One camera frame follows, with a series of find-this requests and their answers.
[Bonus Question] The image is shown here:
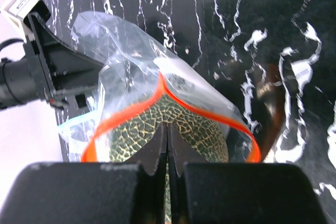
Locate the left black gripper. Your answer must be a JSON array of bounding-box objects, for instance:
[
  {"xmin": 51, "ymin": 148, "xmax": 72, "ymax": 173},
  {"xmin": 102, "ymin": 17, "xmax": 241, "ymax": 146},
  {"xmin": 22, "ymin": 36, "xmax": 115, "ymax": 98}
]
[{"xmin": 24, "ymin": 12, "xmax": 103, "ymax": 109}]

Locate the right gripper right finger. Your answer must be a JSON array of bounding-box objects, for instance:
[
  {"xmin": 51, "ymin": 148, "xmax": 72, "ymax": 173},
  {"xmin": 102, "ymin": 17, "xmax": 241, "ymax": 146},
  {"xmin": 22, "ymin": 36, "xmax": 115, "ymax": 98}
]
[{"xmin": 167, "ymin": 124, "xmax": 327, "ymax": 223}]

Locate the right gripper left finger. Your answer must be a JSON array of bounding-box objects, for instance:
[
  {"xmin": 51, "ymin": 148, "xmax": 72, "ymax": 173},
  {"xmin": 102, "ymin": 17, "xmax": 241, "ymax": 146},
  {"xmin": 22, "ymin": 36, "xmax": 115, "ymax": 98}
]
[{"xmin": 1, "ymin": 124, "xmax": 167, "ymax": 223}]

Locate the green netted melon toy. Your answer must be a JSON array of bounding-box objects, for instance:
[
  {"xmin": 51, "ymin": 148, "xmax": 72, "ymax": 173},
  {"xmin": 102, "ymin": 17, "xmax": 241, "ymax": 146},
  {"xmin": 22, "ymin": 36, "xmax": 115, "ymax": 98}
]
[{"xmin": 108, "ymin": 95, "xmax": 229, "ymax": 223}]

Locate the red zip clear bag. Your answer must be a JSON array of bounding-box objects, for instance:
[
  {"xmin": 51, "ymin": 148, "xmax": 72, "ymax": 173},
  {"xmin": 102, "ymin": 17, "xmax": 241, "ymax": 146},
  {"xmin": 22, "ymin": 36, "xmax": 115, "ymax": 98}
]
[{"xmin": 72, "ymin": 11, "xmax": 261, "ymax": 163}]

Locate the blue zip clear bag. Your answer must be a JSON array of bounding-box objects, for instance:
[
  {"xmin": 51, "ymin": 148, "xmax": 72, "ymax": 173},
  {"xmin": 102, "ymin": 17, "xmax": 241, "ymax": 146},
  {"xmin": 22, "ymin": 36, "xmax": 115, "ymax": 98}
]
[{"xmin": 57, "ymin": 111, "xmax": 97, "ymax": 162}]

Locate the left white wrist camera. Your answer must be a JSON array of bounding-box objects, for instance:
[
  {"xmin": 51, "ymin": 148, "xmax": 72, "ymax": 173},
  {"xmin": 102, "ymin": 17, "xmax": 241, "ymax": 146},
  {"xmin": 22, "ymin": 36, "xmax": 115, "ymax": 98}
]
[{"xmin": 1, "ymin": 0, "xmax": 51, "ymax": 42}]

